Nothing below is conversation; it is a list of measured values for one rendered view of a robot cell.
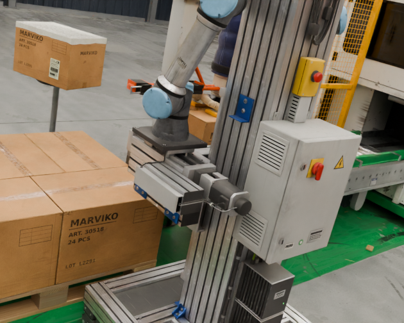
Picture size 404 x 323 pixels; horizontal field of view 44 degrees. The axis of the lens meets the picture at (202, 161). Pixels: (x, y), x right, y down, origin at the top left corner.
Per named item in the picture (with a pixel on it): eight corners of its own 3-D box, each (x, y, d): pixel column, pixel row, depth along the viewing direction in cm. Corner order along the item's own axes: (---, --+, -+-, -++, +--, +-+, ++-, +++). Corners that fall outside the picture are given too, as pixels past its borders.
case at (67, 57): (12, 70, 415) (15, 20, 401) (49, 67, 449) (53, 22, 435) (66, 90, 390) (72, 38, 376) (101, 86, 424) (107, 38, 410)
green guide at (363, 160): (401, 158, 422) (404, 149, 419) (412, 163, 415) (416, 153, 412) (273, 178, 319) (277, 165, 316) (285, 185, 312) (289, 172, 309)
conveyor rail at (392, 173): (404, 179, 422) (412, 157, 415) (410, 181, 418) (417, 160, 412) (190, 223, 272) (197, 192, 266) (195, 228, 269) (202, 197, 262)
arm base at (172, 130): (195, 140, 204) (200, 117, 200) (165, 142, 194) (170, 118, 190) (174, 127, 214) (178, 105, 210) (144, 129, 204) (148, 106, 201)
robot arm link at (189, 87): (193, 113, 204) (200, 80, 200) (180, 119, 192) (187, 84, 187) (167, 105, 207) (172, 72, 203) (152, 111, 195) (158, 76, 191)
